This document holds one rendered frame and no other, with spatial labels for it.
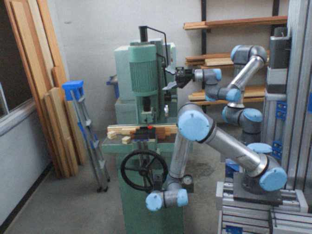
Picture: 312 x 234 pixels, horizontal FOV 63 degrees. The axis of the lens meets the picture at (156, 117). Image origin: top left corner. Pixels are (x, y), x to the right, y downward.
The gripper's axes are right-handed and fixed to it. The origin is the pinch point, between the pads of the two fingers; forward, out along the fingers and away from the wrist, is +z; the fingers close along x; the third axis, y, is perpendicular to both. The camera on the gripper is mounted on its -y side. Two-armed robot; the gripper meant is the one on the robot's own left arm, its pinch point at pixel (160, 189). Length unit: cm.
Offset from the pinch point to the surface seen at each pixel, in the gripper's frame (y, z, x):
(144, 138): -30.2, 0.2, -9.3
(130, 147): -25.3, 12.6, -20.2
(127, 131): -37, 24, -25
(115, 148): -24.6, 13.0, -30.4
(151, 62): -76, -4, -4
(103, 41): -190, 192, -99
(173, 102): -58, 30, 8
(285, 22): -187, 165, 148
